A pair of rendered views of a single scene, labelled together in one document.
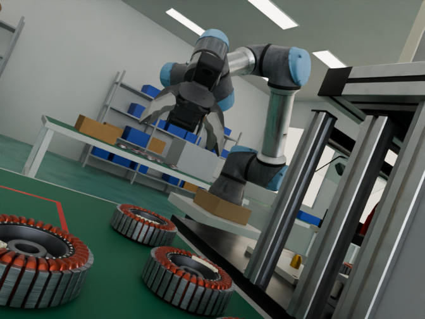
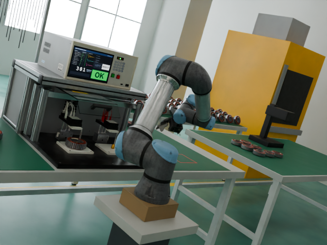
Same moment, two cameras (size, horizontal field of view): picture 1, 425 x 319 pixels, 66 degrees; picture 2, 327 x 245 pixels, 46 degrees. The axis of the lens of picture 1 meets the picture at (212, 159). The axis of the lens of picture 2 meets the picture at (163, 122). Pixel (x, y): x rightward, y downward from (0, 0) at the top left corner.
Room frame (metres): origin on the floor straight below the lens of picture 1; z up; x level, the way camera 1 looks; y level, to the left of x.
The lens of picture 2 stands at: (2.87, -0.47, 1.41)
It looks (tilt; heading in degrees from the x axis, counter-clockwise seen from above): 10 degrees down; 168
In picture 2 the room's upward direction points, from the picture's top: 16 degrees clockwise
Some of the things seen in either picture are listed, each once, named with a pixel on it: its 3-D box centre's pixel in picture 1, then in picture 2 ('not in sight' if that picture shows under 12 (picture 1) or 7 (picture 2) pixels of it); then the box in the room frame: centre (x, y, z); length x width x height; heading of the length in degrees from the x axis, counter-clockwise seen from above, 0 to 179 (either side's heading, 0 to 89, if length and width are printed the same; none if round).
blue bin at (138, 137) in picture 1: (135, 136); not in sight; (6.84, 1.66, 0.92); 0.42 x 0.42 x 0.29; 31
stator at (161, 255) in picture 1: (188, 278); not in sight; (0.41, -0.03, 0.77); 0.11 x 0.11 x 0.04
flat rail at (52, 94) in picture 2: (412, 188); (96, 100); (0.67, -0.40, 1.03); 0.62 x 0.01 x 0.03; 121
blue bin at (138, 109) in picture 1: (138, 111); not in sight; (6.76, 1.79, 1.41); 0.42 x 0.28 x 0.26; 32
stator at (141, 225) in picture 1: (144, 225); not in sight; (0.57, 0.06, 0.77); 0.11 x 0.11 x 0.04
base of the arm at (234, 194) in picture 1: (229, 187); (154, 185); (1.38, -0.11, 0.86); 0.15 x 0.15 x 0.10
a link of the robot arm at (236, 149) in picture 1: (241, 162); (160, 158); (1.37, -0.12, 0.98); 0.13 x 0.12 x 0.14; 59
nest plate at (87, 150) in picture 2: not in sight; (75, 147); (0.82, -0.45, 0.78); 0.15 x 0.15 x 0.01; 31
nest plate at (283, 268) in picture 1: (293, 269); (112, 149); (0.70, -0.25, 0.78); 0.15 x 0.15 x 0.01; 31
